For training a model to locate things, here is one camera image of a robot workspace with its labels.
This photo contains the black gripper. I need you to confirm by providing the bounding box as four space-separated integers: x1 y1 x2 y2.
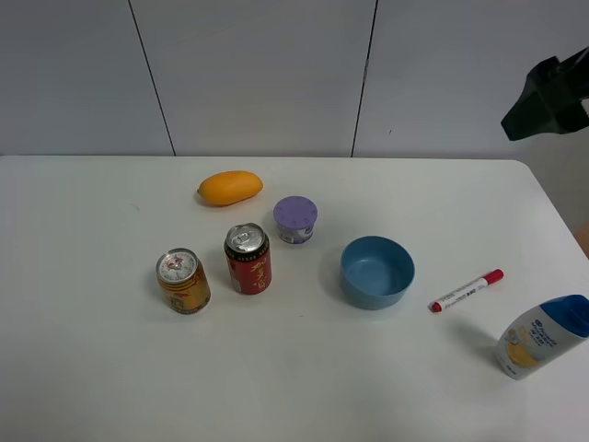
501 49 588 141

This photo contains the purple lidded cup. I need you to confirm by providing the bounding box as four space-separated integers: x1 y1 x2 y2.
272 195 318 244

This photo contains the blue bowl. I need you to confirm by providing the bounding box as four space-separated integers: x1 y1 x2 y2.
340 236 415 310

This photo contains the red herbal tea can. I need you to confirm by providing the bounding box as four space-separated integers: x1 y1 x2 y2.
224 223 271 296

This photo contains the red whiteboard marker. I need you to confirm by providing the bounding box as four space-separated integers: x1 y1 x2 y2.
429 269 504 313

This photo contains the gold drink can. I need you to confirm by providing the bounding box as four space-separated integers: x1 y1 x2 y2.
156 248 211 315

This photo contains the white blue shampoo bottle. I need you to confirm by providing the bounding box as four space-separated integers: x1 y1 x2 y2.
494 295 588 379

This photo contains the yellow mango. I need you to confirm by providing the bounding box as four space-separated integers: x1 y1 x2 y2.
197 170 263 206

